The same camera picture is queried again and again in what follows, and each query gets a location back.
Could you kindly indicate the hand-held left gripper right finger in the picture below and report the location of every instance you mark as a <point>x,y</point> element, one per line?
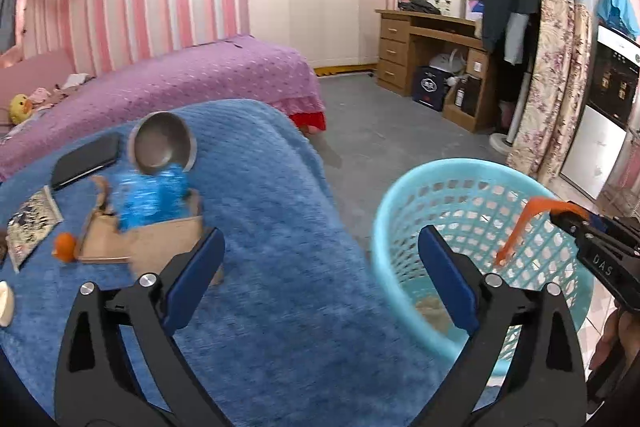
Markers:
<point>444,272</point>

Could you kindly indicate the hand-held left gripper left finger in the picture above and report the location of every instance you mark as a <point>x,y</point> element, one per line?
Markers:
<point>199,274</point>

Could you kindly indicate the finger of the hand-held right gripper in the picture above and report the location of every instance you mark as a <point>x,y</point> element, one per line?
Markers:
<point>567,217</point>

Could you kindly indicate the orange peel strip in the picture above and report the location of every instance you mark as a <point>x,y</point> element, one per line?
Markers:
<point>537,203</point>

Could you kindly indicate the light blue plastic basket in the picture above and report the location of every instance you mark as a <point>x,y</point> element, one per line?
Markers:
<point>400,207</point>

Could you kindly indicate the blue plastic bottle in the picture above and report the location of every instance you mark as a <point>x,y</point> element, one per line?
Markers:
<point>145,199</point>

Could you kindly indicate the person's right hand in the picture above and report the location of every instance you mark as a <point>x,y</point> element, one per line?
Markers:
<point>612,337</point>

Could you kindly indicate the brown cardboard box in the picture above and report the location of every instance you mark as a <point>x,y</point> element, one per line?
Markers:
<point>160,243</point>

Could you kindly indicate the white floor fan stand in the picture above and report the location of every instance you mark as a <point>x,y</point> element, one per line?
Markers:
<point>502,142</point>

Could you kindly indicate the blue fleece blanket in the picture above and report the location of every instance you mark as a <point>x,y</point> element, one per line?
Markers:
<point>280,207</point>

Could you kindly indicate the pink steel-lined mug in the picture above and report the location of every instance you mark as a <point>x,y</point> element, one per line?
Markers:
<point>160,142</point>

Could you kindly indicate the floral curtain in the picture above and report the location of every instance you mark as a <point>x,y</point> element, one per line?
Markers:
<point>555,72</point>

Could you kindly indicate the black box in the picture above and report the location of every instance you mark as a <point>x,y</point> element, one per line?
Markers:
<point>470,97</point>

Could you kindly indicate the black phone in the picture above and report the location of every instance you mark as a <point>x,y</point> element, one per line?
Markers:
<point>85,159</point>

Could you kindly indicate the silver snack packet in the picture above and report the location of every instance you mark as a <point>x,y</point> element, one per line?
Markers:
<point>32,222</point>

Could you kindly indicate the dark blue printed box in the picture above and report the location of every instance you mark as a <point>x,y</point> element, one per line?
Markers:
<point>430,88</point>

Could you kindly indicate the small white fan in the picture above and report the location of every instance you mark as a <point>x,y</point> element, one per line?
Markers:
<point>447,62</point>

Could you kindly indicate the white round object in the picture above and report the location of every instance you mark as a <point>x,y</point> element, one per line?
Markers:
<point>5,304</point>

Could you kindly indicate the bed with purple cover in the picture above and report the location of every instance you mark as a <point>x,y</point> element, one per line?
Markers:
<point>175,77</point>

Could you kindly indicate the light blue cloth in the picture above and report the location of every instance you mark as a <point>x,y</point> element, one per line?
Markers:
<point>620,12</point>

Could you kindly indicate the wooden desk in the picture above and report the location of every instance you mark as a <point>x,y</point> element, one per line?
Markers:
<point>395,52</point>

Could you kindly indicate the pink cloth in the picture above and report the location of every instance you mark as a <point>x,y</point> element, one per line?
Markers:
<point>45,96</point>

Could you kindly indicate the white storage box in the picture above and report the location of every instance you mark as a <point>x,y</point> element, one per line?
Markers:
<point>447,4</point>

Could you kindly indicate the yellow duck plush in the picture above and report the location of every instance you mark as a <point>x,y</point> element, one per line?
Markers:
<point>20,108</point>

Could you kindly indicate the dark clothes pile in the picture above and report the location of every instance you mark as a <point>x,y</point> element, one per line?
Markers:
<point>422,4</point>

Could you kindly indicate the pink headboard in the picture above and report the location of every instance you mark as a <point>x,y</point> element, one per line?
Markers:
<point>45,67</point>

